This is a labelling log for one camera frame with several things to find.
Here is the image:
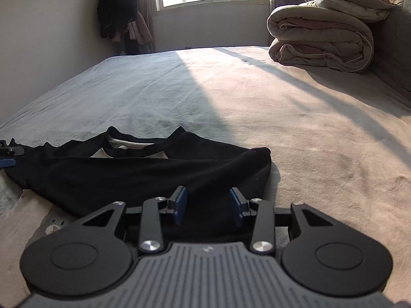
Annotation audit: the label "beige shirt with black sleeves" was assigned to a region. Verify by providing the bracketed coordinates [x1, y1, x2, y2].
[0, 126, 272, 305]

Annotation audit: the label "flat cream pillow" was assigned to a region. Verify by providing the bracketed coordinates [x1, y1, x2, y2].
[302, 0, 391, 24]

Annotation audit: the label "hanging pink garment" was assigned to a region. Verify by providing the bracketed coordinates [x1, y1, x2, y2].
[112, 11, 154, 44]

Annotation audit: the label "folded beige quilt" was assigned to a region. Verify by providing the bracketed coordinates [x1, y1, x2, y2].
[267, 5, 375, 73]

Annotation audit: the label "bed with grey sheet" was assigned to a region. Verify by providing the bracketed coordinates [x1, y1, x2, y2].
[0, 45, 411, 308]

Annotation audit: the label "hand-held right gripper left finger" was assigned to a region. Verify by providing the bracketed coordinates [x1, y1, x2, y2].
[82, 186, 188, 253]

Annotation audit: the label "grey padded headboard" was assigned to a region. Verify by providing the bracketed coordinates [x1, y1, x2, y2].
[366, 0, 411, 105]

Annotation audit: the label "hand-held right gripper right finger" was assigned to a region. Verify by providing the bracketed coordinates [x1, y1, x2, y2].
[229, 188, 338, 253]

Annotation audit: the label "hanging dark clothes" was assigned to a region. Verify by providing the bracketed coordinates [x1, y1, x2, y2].
[98, 0, 140, 40]

